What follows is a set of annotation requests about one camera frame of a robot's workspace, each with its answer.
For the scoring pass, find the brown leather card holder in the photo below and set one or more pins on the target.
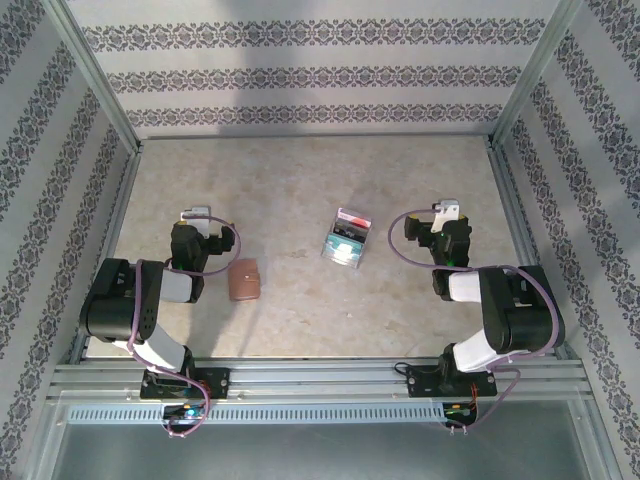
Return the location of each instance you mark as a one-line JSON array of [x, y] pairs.
[[244, 280]]

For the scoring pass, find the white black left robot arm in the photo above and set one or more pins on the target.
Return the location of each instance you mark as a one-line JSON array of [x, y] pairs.
[[115, 305]]

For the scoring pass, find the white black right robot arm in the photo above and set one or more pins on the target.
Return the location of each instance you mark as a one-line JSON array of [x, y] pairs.
[[520, 310]]

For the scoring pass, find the black credit card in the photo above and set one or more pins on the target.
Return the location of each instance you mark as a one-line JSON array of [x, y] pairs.
[[350, 231]]

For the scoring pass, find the teal credit card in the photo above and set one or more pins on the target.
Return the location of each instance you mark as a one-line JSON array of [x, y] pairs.
[[345, 247]]

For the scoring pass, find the clear acrylic card stand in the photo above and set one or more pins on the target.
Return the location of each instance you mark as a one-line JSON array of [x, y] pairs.
[[340, 263]]

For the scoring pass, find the small circuit board with LED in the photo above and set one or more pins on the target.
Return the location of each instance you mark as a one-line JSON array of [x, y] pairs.
[[457, 412], [187, 414]]

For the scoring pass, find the grey sheet metal panel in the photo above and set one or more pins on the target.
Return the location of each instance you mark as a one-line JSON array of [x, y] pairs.
[[325, 455]]

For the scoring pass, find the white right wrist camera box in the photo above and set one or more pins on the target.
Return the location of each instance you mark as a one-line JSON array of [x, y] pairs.
[[446, 210]]

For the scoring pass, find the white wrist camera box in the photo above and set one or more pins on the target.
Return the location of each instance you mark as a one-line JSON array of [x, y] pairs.
[[446, 210], [197, 214]]

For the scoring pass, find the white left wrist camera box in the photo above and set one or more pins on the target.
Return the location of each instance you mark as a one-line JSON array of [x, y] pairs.
[[197, 214]]

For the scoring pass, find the aluminium side rail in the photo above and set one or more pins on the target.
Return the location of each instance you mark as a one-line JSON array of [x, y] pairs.
[[119, 210], [514, 200]]

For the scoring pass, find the thin aluminium wall rail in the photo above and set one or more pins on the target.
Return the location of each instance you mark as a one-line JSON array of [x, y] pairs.
[[300, 136]]

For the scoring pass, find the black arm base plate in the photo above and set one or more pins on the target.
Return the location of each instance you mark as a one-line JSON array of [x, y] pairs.
[[217, 382], [425, 382]]

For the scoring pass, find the aluminium rail under arm bases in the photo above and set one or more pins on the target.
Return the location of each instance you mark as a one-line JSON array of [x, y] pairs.
[[325, 375]]

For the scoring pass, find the aluminium frame post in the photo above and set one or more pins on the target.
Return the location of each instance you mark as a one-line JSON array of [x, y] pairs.
[[534, 75], [96, 80]]

